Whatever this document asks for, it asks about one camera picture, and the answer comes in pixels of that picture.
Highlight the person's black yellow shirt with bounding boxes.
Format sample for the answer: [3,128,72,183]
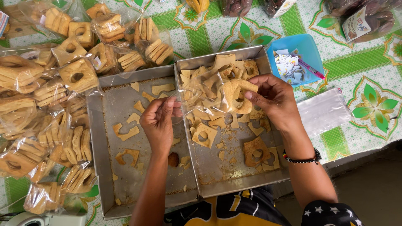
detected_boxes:
[163,186,292,226]

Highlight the pink pen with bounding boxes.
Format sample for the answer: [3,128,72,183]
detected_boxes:
[290,53,326,80]

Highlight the metal tray with cookie heap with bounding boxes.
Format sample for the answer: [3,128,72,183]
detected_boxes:
[174,45,291,199]

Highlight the brown square cookie with hole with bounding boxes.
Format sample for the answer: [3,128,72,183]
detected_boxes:
[243,136,271,168]

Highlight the green floral tablecloth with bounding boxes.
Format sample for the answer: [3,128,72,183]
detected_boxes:
[0,0,402,226]

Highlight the pale square cookie with hole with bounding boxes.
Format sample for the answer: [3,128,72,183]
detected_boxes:
[191,122,218,149]

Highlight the person's left hand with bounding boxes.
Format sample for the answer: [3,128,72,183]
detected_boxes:
[140,97,183,154]

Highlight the ring cookie stack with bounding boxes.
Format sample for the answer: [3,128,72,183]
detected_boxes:
[221,78,259,115]

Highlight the white appliance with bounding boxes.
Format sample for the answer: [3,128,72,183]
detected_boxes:
[4,212,87,226]

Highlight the clear plastic bag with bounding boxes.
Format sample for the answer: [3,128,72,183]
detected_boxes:
[163,73,234,119]

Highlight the large labelled chocolate cookie bag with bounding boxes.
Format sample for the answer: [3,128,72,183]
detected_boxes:
[326,0,402,43]

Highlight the pile of paper slips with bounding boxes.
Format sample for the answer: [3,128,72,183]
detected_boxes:
[273,48,305,85]

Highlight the heap of broken cookies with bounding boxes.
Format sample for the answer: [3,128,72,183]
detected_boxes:
[178,53,274,139]

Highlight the pale broken ring cookie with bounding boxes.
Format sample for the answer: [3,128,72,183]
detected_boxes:
[262,147,281,172]

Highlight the blue plastic container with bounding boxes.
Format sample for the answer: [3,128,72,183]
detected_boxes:
[266,33,325,89]

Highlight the stack of empty clear bags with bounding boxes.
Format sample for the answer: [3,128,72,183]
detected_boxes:
[296,87,352,139]

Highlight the person's right hand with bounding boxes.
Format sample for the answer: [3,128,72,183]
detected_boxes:
[244,74,303,133]

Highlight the black beaded bracelet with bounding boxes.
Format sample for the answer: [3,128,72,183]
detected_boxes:
[282,148,322,166]

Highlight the heap of bagged ring cookies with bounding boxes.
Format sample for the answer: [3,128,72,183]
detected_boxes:
[0,0,175,217]

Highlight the labelled bag of chocolate cookies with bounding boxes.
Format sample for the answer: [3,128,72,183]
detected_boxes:
[259,0,298,18]

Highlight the bag of yellow cookies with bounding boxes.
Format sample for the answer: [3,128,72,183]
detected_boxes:
[185,0,210,14]

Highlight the dark round cookie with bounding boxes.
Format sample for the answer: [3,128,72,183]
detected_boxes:
[168,152,180,168]

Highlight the person's black star print sleeve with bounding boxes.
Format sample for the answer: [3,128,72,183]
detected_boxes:
[301,200,365,226]

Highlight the large metal baking tray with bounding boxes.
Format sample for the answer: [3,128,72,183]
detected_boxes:
[86,64,200,221]

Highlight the scattered cookie pieces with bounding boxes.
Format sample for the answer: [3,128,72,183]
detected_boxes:
[111,82,192,206]

